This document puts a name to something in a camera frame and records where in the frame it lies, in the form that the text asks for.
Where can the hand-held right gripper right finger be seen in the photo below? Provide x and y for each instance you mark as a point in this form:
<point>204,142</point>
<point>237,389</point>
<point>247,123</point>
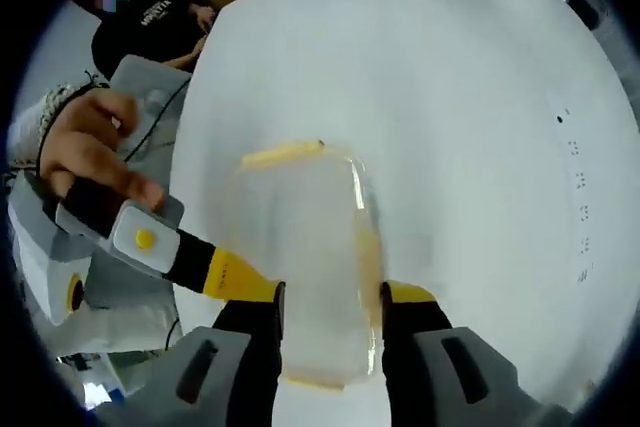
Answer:
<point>450,377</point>

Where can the clear plastic buckle box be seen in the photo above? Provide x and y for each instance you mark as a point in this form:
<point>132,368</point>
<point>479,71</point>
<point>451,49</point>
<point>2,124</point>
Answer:
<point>320,257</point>

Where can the person's left hand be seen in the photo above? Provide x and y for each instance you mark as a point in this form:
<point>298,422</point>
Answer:
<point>85,142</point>

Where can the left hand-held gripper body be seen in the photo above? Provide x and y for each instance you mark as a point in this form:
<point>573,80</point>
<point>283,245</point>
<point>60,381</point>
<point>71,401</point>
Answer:
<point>45,257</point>

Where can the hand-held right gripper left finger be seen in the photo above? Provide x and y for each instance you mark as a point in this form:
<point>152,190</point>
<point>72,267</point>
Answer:
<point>200,377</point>

